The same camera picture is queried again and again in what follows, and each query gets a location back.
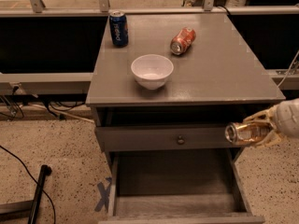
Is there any round dark drawer knob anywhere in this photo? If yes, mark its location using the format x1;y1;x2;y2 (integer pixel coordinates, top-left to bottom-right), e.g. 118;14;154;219
177;136;185;145

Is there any white cable at right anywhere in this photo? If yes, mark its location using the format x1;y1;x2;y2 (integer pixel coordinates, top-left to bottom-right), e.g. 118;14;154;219
276;49;299;89

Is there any bundle of cables under rail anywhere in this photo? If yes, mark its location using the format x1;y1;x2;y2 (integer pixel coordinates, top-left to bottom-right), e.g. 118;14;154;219
0;84;94;124

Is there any blue tape cross mark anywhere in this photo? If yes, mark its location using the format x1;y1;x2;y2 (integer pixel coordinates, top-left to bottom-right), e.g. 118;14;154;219
94;177;112;212

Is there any grey wooden drawer cabinet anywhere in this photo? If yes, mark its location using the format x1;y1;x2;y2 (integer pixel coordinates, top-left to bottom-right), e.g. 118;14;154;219
87;14;283;224

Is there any grey metal railing frame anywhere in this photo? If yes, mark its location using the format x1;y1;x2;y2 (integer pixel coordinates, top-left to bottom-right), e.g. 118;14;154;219
1;0;298;100

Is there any black floor cable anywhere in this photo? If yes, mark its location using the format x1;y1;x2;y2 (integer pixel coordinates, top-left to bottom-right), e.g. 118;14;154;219
0;145;56;224

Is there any white plastic bowl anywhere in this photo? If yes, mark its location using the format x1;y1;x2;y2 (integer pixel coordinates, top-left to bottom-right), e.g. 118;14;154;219
131;54;174;90

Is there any shiny orange gold can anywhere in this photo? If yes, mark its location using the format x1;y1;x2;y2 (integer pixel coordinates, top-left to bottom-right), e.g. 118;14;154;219
224;122;272;146

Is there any grey open middle drawer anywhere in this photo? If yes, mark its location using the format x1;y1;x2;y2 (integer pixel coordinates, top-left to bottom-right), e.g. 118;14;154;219
99;148;264;224

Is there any black metal floor stand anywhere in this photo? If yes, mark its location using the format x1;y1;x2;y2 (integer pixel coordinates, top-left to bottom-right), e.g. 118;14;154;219
0;164;52;224

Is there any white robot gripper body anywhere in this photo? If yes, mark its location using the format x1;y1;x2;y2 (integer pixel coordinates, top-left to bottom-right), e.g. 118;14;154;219
271;98;299;138

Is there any red orange soda can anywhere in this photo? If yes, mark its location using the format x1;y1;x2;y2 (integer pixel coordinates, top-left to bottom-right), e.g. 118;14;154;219
170;27;196;55

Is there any blue pepsi can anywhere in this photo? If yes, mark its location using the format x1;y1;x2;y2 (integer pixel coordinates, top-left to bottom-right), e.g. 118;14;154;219
109;11;128;47

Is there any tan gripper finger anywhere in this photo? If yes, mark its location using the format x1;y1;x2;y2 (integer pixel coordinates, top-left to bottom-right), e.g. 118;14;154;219
251;131;285;147
243;106;276;125

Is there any grey top drawer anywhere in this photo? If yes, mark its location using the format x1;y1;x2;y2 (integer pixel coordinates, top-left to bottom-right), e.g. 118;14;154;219
95;105;263;152

